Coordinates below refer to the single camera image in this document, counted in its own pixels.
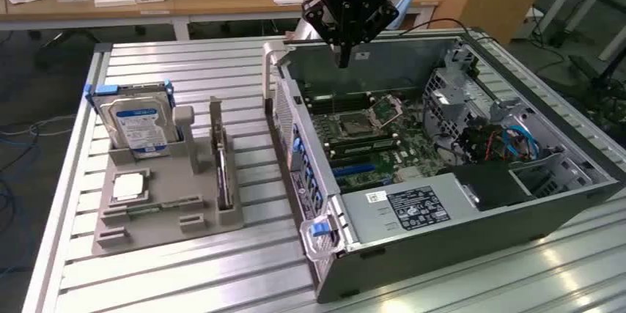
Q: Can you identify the hard disk in blue caddy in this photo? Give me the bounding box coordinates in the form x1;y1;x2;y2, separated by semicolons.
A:
83;78;176;162

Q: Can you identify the silver CPU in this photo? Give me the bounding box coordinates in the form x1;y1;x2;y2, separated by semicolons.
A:
112;174;148;201

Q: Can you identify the green RAM stick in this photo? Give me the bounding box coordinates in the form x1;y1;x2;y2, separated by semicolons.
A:
124;201;190;216

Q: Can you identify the perforated metal disk bay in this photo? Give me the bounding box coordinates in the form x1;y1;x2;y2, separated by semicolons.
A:
420;67;493;145

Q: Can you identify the grey parts rack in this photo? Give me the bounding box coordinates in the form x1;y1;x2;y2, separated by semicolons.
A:
91;106;246;257

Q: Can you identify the wooden desk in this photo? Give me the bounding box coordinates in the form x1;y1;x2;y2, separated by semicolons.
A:
0;0;441;41

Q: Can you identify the black cable behind case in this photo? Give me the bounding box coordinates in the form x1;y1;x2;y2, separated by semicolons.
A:
403;17;495;43

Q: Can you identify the graphics card with metal bracket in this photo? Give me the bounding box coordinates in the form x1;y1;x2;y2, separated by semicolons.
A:
208;95;235;212

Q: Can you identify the open dark PC case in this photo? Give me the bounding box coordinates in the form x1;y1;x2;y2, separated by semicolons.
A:
262;26;621;305

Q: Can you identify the red wire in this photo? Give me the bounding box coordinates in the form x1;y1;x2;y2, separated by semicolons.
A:
481;132;510;161

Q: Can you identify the black-labelled RAM stick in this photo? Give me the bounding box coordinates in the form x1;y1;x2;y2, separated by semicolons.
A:
331;139;398;157

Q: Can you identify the blue expansion slot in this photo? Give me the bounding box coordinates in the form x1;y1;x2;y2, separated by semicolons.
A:
331;163;374;179

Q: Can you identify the black plastic shroud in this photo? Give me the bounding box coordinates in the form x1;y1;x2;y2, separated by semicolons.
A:
449;161;537;212

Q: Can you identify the black equipment stand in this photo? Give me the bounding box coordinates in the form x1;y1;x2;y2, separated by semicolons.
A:
566;26;626;90

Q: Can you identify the metal socket cover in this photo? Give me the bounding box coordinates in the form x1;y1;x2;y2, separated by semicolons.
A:
370;93;408;126

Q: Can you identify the CPU socket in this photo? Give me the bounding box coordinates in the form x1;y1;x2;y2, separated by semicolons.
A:
336;111;375;140

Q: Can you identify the green motherboard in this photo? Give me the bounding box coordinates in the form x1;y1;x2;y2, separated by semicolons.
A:
295;84;461;195

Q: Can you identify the blue wire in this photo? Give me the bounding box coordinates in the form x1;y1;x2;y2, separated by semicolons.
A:
506;125;541;162

